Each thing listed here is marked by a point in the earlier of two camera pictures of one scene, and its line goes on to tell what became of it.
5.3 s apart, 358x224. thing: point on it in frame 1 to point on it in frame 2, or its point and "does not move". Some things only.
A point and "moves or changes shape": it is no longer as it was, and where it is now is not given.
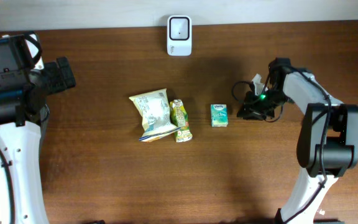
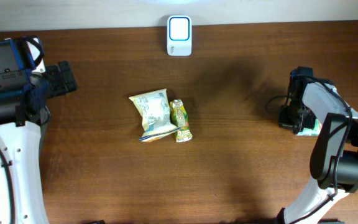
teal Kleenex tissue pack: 219,114 moves or changes shape
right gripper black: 253,108 to 295,116
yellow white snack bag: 154,108 does not move
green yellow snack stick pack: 179,117 does not move
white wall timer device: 179,35 does not move
